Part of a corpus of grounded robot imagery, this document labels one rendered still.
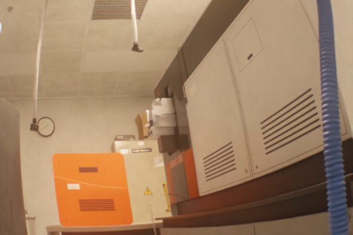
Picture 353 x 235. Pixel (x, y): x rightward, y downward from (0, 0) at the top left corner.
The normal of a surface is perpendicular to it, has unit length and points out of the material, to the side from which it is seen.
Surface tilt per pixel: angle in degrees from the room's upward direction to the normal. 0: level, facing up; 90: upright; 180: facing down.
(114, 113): 90
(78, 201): 90
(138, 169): 90
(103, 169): 90
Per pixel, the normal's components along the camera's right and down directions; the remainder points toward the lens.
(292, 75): -0.94, 0.02
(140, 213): 0.30, -0.36
